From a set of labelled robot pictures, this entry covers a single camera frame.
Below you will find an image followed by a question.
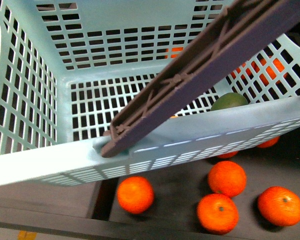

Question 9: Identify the light blue plastic basket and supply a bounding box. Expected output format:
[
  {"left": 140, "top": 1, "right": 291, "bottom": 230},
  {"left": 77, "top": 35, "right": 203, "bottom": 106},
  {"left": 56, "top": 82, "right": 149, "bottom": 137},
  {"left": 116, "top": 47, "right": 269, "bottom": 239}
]
[{"left": 0, "top": 0, "right": 300, "bottom": 186}]

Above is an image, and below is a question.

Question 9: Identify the orange tangerine right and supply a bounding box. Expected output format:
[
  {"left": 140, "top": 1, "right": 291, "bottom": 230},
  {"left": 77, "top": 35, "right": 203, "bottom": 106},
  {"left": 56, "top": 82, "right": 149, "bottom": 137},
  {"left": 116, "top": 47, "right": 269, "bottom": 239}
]
[{"left": 257, "top": 186, "right": 300, "bottom": 227}]

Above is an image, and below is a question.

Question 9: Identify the orange tangerine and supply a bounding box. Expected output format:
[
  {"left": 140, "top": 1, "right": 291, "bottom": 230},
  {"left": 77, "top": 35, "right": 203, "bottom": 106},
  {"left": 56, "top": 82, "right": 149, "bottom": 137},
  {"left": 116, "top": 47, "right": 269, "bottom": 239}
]
[
  {"left": 117, "top": 176, "right": 155, "bottom": 215},
  {"left": 257, "top": 186, "right": 300, "bottom": 227},
  {"left": 196, "top": 193, "right": 239, "bottom": 235},
  {"left": 207, "top": 160, "right": 247, "bottom": 198}
]

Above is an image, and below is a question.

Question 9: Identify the orange tangerine middle lower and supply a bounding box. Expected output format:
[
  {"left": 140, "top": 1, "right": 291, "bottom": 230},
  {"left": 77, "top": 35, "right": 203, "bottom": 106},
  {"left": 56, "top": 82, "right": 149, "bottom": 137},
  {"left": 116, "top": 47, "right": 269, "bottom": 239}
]
[{"left": 196, "top": 193, "right": 239, "bottom": 235}]

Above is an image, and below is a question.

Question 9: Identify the orange tangerine front left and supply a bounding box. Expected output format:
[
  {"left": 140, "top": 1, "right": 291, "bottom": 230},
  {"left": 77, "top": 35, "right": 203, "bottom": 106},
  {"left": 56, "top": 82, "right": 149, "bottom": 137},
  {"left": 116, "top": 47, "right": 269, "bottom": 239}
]
[{"left": 117, "top": 176, "right": 155, "bottom": 215}]

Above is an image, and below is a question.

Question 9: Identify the grey basket handle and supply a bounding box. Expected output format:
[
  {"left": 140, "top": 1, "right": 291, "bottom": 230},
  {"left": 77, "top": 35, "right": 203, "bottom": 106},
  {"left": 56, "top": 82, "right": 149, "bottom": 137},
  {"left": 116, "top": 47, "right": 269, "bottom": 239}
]
[{"left": 101, "top": 0, "right": 300, "bottom": 158}]

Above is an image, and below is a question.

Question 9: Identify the orange tangerine middle upper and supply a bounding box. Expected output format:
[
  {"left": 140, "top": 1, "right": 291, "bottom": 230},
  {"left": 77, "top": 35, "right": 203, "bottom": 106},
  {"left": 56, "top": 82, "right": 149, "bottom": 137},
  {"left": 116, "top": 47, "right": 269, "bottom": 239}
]
[{"left": 207, "top": 160, "right": 247, "bottom": 198}]

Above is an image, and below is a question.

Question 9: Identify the green avocado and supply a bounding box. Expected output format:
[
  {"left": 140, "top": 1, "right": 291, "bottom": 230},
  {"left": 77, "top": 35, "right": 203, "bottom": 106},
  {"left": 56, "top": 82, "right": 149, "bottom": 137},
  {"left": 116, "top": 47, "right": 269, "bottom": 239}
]
[{"left": 210, "top": 92, "right": 248, "bottom": 111}]

